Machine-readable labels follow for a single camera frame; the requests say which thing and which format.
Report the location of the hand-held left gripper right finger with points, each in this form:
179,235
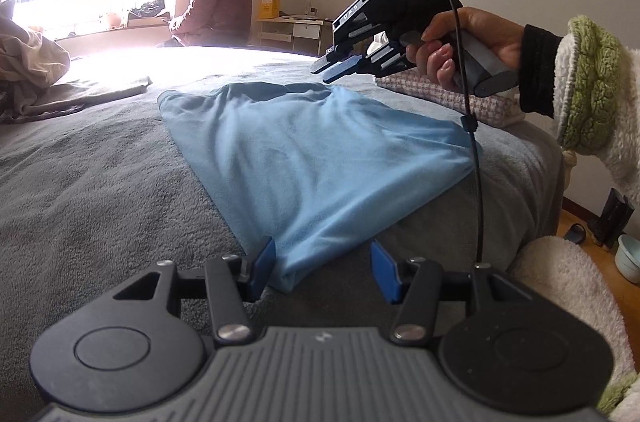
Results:
382,274

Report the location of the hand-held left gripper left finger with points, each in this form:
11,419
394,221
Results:
265,269

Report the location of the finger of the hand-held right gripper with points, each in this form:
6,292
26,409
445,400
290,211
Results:
332,60
342,70

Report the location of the light blue T-shirt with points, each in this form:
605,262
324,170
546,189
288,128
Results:
310,162

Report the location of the person's right hand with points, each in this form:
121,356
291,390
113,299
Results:
492,30

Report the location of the small pale wooden desk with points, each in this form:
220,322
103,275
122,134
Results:
295,33

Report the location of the yellow box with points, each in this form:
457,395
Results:
270,3

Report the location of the pink checked pillow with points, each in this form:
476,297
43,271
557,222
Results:
450,102

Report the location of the cardboard box with shoes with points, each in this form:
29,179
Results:
147,13

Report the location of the dark slipper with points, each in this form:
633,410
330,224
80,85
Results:
575,234

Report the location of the orange flower pot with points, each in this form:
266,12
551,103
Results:
111,20

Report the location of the black upright object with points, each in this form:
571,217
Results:
612,217

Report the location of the olive grey folded garment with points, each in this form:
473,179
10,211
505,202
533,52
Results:
95,95

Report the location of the pale blue basin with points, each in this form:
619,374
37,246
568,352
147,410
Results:
629,257

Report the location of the beige crumpled garment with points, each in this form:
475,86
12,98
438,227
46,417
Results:
30,62

